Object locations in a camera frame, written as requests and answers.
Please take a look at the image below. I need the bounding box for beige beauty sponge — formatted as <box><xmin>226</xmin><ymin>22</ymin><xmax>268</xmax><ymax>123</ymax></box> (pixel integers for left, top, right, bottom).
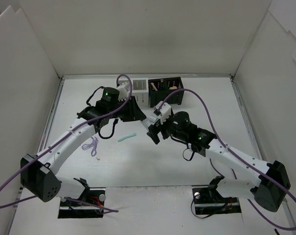
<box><xmin>169</xmin><ymin>86</ymin><xmax>178</xmax><ymax>90</ymax></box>

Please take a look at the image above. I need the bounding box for clear bottle black cap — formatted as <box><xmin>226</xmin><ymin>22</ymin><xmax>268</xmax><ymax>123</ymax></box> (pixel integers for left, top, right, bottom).
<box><xmin>141</xmin><ymin>114</ymin><xmax>159</xmax><ymax>129</ymax></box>

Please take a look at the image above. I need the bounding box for black eyeliner pencil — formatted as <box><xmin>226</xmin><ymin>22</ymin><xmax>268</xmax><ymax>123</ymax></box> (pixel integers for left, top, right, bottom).
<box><xmin>160</xmin><ymin>79</ymin><xmax>165</xmax><ymax>90</ymax></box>

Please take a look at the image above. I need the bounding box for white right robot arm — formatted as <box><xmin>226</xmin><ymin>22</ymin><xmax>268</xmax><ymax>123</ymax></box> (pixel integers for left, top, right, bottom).
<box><xmin>147</xmin><ymin>111</ymin><xmax>291</xmax><ymax>212</ymax></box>

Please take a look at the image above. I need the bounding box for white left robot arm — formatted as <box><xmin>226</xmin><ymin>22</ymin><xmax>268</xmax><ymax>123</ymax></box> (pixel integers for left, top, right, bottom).
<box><xmin>21</xmin><ymin>84</ymin><xmax>146</xmax><ymax>206</ymax></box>

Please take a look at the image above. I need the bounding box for teal eyebrow razor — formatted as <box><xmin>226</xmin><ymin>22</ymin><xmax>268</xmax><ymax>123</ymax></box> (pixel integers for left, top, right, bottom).
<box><xmin>118</xmin><ymin>133</ymin><xmax>137</xmax><ymax>142</ymax></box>

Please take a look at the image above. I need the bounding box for white slotted organizer box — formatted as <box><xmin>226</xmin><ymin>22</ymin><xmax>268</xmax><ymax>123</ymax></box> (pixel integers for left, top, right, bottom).
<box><xmin>132</xmin><ymin>78</ymin><xmax>149</xmax><ymax>108</ymax></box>

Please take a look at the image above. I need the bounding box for black slotted organizer box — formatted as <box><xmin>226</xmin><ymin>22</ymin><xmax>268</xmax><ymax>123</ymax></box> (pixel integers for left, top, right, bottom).
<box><xmin>148</xmin><ymin>77</ymin><xmax>184</xmax><ymax>108</ymax></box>

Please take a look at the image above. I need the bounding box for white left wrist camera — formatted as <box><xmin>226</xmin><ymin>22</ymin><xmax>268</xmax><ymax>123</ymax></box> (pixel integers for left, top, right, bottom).
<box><xmin>116</xmin><ymin>82</ymin><xmax>131</xmax><ymax>101</ymax></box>

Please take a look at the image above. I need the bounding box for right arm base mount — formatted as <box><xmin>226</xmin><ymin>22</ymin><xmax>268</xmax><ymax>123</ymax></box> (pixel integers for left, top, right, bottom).
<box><xmin>190</xmin><ymin>187</ymin><xmax>242</xmax><ymax>219</ymax></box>

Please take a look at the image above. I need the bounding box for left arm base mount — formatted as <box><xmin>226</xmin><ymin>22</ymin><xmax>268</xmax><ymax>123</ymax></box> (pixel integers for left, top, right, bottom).
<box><xmin>57</xmin><ymin>188</ymin><xmax>106</xmax><ymax>219</ymax></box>

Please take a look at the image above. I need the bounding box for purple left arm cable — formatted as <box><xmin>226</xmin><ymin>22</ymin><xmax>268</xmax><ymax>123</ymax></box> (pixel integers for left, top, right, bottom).
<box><xmin>0</xmin><ymin>74</ymin><xmax>134</xmax><ymax>213</ymax></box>

